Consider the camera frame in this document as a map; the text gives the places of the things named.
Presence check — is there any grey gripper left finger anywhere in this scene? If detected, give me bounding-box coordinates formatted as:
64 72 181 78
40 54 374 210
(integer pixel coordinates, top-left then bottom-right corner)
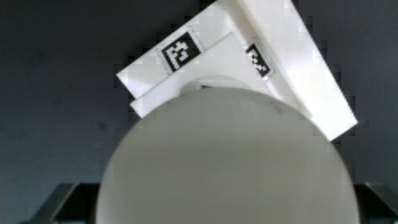
23 183 78 224

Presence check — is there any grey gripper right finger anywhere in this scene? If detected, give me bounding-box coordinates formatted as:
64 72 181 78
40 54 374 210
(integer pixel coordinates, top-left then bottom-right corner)
362 183 398 224

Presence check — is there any white lamp bulb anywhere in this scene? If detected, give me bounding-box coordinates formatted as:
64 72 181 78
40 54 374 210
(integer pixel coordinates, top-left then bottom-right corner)
96 77 360 224

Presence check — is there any white lamp base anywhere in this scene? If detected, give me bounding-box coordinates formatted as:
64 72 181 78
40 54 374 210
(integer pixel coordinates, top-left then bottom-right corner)
117 2 284 115

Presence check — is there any white U-shaped fence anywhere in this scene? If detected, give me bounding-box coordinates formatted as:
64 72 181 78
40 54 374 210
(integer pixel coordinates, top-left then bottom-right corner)
236 0 357 140

